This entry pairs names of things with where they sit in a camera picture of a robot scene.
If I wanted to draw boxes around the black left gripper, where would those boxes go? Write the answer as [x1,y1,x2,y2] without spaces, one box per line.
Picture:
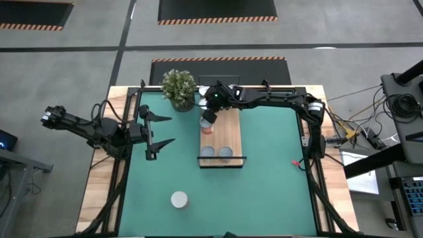
[128,104,176,162]

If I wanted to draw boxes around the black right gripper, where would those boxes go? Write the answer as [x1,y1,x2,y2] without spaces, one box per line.
[202,81,239,125]

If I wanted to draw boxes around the orange and red tin can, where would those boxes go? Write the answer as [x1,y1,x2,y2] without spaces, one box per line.
[199,116,215,136]
[170,190,190,210]

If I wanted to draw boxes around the gold sided tin can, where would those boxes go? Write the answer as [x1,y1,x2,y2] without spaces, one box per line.
[198,84,211,108]

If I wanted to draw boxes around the carrot print tin can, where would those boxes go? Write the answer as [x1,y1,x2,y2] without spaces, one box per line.
[201,145,216,163]

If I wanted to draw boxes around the pale sided tin can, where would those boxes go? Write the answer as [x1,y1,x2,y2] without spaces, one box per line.
[218,146,234,163]

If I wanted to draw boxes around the potted artificial plant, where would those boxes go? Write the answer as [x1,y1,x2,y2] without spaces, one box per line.
[161,68,198,113]

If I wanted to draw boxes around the black hazard striped floor mat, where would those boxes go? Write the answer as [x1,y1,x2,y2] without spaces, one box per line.
[157,0,278,26]
[0,1,75,32]
[148,56,292,87]

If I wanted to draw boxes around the green table mat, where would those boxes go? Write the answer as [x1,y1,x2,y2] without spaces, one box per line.
[118,89,318,237]

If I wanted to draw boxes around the grey side desk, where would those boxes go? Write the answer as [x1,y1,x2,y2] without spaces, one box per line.
[0,147,54,229]

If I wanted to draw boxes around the dark screen with blue light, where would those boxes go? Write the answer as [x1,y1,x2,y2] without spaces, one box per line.
[0,129,19,153]

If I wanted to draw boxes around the black power adapter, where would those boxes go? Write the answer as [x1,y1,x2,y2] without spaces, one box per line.
[362,127,386,149]

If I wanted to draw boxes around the white paper sheet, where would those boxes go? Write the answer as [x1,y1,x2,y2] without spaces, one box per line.
[339,152,380,196]

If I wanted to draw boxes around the black diagonal beam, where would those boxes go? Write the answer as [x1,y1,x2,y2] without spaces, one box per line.
[343,142,409,179]

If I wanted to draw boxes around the black cart pole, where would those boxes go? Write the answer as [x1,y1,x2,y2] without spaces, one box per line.
[395,59,423,86]

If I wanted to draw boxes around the grey equipment cart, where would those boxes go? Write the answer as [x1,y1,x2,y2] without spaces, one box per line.
[379,71,423,166]

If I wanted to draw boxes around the backlit keyboard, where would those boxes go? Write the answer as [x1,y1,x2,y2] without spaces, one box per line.
[401,177,423,218]

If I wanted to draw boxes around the wooden shelf with black frame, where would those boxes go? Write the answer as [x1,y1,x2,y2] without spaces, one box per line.
[197,74,249,169]

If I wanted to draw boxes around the black metal rig frame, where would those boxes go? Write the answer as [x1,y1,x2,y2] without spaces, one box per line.
[71,79,364,238]

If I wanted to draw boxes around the yellow cable connector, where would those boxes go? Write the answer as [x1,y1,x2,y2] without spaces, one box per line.
[338,121,360,139]

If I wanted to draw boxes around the coiled black cable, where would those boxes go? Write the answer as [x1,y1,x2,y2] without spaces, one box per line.
[382,93,423,124]

